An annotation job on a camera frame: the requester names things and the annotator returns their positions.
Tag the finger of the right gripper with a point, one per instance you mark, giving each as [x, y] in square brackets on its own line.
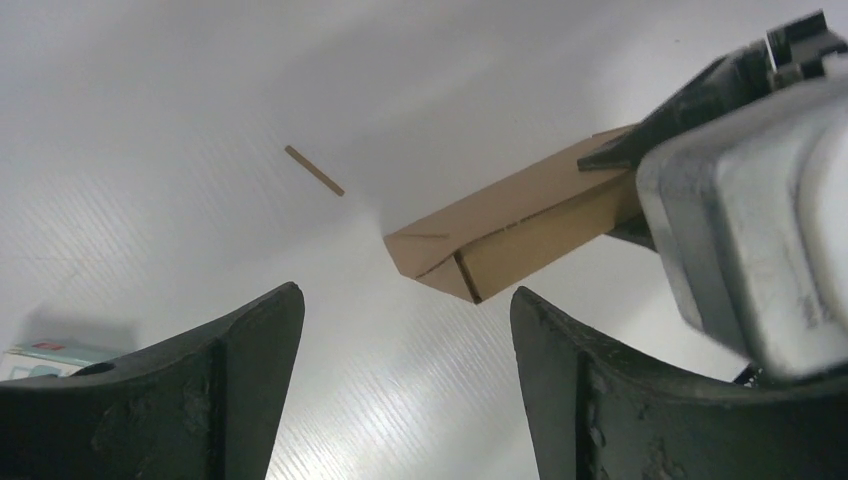
[728, 83]

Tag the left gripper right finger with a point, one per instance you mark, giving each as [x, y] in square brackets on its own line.
[599, 409]

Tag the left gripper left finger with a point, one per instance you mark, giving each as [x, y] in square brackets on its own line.
[204, 404]

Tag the brown cardboard box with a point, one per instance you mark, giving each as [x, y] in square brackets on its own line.
[484, 243]

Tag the white green box on table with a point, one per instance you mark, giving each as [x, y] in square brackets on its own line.
[51, 357]

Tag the small brown cardboard strip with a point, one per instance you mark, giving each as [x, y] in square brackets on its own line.
[313, 170]

